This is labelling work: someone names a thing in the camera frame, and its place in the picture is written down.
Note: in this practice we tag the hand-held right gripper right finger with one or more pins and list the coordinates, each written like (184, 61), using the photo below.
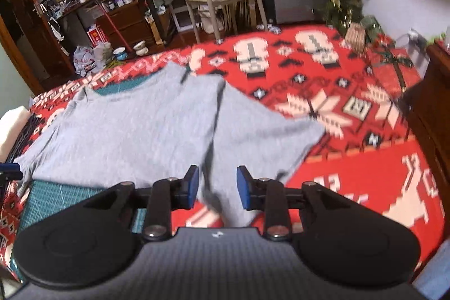
(244, 187)

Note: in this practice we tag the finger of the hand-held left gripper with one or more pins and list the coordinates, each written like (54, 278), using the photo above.
(10, 168)

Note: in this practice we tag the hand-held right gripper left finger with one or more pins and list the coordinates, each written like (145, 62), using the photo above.
(191, 185)

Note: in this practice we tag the grey polo shirt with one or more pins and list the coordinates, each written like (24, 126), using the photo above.
(123, 131)

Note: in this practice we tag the green cutting mat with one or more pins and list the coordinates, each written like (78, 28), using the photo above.
(63, 196)

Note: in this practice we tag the red patterned blanket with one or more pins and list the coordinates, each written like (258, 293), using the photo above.
(351, 180)

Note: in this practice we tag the grey white printed bag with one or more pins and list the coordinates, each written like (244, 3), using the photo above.
(102, 54)

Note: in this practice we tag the white ceramic cup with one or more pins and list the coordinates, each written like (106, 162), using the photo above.
(140, 47)

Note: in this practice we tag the white blue ceramic bowl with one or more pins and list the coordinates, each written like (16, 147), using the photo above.
(120, 54)

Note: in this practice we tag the red white carton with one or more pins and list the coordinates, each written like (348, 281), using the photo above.
(96, 36)

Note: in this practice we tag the brown paper bag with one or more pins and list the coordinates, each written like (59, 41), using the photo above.
(154, 29)

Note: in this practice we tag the white tote bag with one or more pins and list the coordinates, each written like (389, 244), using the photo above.
(211, 19)

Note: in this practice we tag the brown wooden drawer cabinet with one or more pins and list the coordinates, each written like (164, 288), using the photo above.
(130, 26)

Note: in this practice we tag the red broom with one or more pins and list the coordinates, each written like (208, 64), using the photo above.
(112, 24)

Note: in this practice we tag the large red gift box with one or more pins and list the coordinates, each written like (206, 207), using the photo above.
(390, 75)

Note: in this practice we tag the kraft striped gift box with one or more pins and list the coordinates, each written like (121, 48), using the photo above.
(355, 38)

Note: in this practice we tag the small red bow gift box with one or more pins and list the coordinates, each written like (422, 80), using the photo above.
(383, 42)

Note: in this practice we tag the green gift box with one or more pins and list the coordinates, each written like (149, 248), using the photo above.
(372, 27)

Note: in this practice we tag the dark wooden nightstand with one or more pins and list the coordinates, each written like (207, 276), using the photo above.
(432, 103)

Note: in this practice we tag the light blue fleece clothing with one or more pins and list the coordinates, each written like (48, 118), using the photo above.
(436, 279)

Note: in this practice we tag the white power adapter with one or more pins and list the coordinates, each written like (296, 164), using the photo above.
(413, 35)

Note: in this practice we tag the wooden door frame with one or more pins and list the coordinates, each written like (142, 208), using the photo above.
(21, 22)

